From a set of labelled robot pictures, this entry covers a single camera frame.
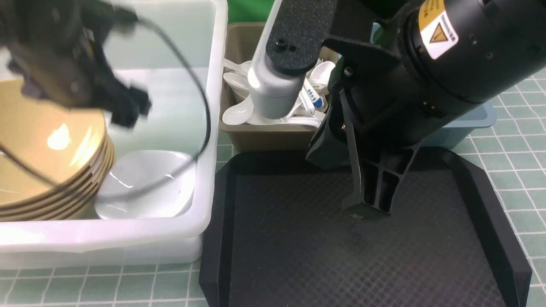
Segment green cloth backdrop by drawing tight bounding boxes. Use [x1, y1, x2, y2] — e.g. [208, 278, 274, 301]
[227, 0, 274, 23]

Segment tan noodle bowl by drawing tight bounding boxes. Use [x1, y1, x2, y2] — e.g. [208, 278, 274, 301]
[0, 79, 106, 206]

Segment pile of white spoons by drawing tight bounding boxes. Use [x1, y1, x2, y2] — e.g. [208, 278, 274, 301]
[222, 59, 335, 128]

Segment olive brown spoon bin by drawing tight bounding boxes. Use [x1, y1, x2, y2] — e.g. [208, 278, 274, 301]
[219, 23, 316, 152]

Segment stack of tan bowls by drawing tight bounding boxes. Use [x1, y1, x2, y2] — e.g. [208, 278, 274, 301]
[1, 136, 115, 222]

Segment white square dishes in tub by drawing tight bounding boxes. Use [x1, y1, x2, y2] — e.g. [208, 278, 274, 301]
[94, 150, 196, 220]

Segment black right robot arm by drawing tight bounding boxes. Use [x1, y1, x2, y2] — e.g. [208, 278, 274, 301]
[308, 0, 545, 218]

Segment black serving tray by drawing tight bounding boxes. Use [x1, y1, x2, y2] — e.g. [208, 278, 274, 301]
[199, 148, 532, 307]

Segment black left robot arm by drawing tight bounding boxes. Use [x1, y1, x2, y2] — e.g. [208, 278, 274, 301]
[1, 0, 152, 128]

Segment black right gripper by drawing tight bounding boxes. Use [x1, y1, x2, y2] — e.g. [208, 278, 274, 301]
[305, 36, 431, 220]

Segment large translucent white tub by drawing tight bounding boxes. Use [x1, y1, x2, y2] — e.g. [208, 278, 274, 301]
[0, 0, 228, 270]

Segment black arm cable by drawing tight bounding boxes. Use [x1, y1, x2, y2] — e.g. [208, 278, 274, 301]
[0, 17, 212, 201]

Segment blue chopstick bin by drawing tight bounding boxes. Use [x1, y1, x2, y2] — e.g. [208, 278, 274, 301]
[369, 16, 497, 148]

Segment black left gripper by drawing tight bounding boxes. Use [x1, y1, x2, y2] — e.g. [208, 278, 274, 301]
[6, 0, 152, 128]

